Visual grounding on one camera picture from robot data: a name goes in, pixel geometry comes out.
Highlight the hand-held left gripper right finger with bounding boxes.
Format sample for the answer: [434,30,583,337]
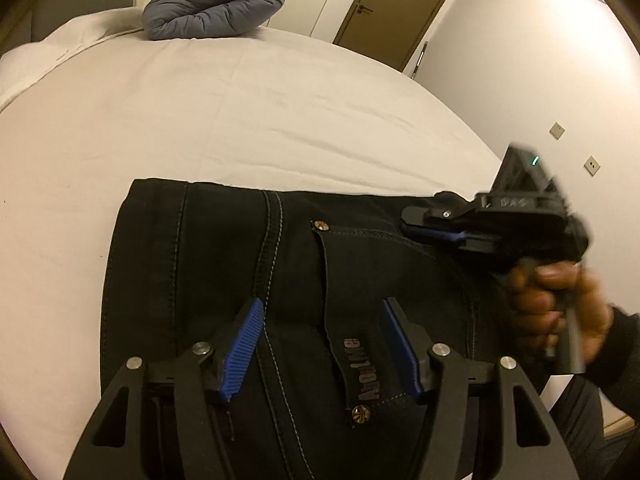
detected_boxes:
[378,297,583,480]

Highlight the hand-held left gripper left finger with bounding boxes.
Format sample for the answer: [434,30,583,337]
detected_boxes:
[61,297,265,480]

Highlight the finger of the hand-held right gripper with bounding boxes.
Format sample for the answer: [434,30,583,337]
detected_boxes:
[401,191,473,246]

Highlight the black pants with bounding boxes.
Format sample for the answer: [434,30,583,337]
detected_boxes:
[98,177,551,480]

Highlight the person's right forearm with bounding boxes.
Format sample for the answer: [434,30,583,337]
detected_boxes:
[547,305,640,480]

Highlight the person's right hand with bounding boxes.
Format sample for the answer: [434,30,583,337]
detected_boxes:
[506,260,615,363]

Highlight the brown door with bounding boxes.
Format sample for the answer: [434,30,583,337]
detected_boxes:
[333,0,462,73]

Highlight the white bed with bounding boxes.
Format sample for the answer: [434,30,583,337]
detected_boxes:
[0,14,511,480]

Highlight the grey puffy duvet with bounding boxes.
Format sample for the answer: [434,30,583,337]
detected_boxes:
[121,0,287,42]

